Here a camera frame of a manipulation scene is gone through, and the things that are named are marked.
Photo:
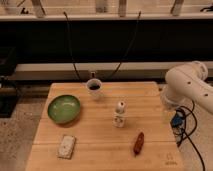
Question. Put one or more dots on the white cup with dark liquid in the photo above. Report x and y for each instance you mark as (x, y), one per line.
(94, 88)

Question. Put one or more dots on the green bowl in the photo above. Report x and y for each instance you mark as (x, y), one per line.
(64, 109)

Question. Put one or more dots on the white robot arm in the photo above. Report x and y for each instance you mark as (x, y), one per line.
(187, 81)

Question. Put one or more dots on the white sponge block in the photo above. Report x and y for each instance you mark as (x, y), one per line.
(66, 147)

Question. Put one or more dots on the blue connector box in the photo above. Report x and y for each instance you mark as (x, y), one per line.
(177, 120)

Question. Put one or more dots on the black object at left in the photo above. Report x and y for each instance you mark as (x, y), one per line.
(8, 64)

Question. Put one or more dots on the red-brown sausage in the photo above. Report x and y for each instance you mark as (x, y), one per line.
(138, 144)

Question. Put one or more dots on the small white bottle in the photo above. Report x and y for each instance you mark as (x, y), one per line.
(119, 119)

